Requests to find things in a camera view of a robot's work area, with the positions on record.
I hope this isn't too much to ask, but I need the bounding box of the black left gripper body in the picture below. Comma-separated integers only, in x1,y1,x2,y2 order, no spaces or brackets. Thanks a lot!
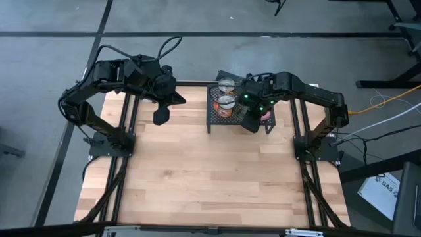
149,64,178,107

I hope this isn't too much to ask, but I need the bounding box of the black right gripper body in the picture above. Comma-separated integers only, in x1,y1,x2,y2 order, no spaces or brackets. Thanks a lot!
241,78,278,115

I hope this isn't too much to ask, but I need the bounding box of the glass jar candle orange tag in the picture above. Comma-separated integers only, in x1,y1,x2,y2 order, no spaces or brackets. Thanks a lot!
217,77,236,94
212,93,237,119

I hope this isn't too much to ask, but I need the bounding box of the black mesh riser shelf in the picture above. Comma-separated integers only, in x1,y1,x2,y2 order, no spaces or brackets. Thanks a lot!
205,69,276,135

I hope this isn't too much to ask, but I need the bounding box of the white printed paper sheet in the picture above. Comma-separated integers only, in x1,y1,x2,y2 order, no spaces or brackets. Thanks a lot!
357,172,401,221

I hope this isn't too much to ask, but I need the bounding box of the office chair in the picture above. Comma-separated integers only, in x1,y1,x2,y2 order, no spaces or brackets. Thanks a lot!
389,21,421,55

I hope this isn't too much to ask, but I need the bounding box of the black equipment case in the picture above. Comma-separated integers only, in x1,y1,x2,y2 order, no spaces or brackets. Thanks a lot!
391,161,421,236

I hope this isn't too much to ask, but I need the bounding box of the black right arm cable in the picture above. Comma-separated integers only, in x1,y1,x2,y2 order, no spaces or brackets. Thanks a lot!
245,72,276,82

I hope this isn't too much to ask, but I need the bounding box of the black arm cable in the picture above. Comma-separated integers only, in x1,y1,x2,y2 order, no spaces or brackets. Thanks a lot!
245,72,276,82
93,36,183,64

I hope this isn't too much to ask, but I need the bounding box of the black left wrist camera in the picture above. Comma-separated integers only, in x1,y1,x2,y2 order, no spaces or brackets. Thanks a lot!
169,91,187,107

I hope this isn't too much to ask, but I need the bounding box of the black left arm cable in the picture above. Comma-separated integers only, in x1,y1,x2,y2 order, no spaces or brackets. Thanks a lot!
93,36,183,64

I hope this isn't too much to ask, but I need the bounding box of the black aluminium table frame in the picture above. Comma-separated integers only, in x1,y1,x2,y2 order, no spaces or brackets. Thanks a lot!
74,78,351,237

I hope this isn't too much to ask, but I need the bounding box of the black desk frame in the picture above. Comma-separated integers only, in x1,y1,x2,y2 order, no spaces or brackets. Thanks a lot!
356,0,421,89

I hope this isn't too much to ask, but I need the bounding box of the yellow floor cable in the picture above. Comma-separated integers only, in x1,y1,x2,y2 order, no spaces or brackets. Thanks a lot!
348,84,421,116

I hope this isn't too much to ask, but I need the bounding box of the white floor cable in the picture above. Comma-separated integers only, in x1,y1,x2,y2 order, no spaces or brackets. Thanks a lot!
341,101,421,141

